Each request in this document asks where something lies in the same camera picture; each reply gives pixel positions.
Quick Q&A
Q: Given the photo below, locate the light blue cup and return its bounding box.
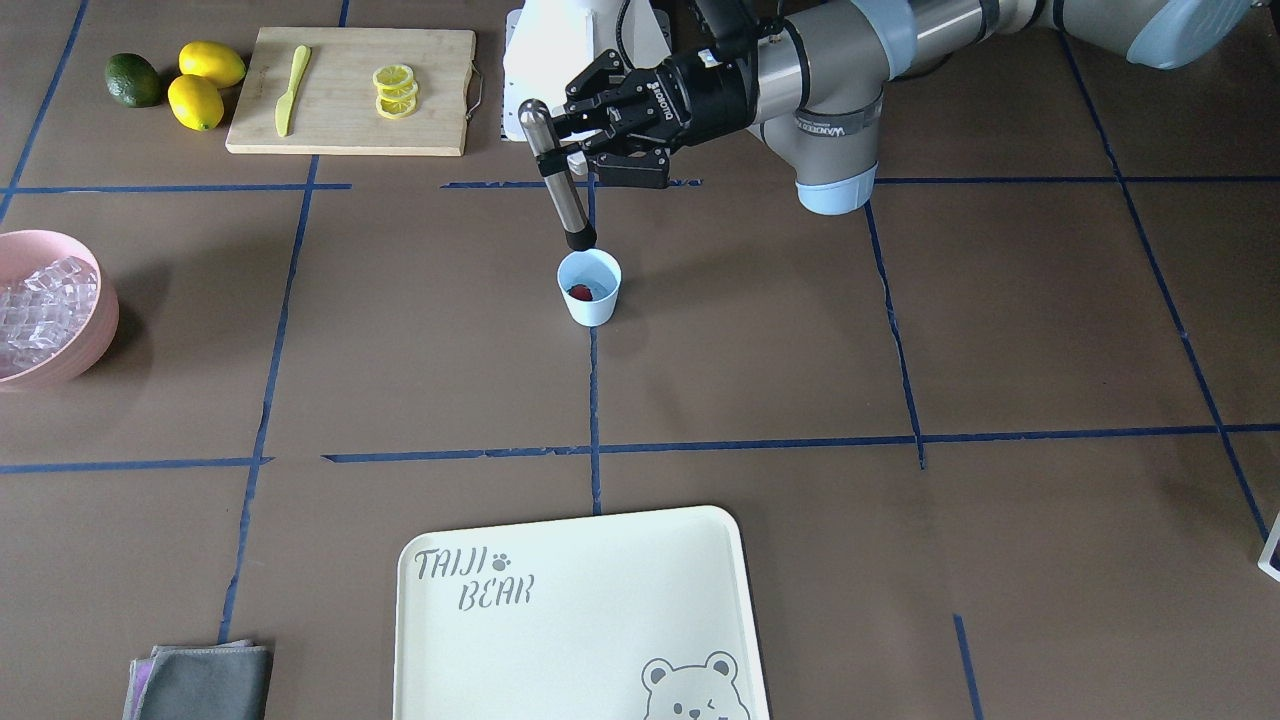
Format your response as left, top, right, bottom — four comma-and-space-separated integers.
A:
556, 249, 623, 328

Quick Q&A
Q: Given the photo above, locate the bamboo cutting board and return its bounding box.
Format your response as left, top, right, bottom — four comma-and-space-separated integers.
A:
225, 26, 476, 158

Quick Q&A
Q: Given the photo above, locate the steel muddler with black tip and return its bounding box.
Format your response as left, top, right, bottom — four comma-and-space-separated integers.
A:
517, 99, 596, 252

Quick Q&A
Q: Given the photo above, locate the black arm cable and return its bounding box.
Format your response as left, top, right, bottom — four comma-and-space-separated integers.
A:
614, 0, 791, 70

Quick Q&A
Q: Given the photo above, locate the green avocado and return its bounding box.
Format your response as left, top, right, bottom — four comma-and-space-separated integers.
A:
104, 53, 165, 109

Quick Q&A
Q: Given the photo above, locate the grey folded cloth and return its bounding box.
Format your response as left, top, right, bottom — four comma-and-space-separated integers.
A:
122, 639, 273, 719

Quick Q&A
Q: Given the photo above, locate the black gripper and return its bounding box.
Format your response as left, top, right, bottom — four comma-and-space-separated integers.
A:
550, 50, 759, 190

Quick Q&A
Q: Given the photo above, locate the cream bear tray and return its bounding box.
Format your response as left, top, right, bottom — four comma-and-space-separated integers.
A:
390, 505, 771, 719

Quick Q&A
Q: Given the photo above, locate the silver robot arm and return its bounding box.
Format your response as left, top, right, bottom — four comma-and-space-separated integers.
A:
518, 1, 1251, 217

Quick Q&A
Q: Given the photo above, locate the pink bowl of ice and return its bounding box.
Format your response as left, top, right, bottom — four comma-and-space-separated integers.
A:
1, 229, 119, 393

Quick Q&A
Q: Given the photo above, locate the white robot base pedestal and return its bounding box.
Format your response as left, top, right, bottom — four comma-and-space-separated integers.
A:
500, 1, 673, 143

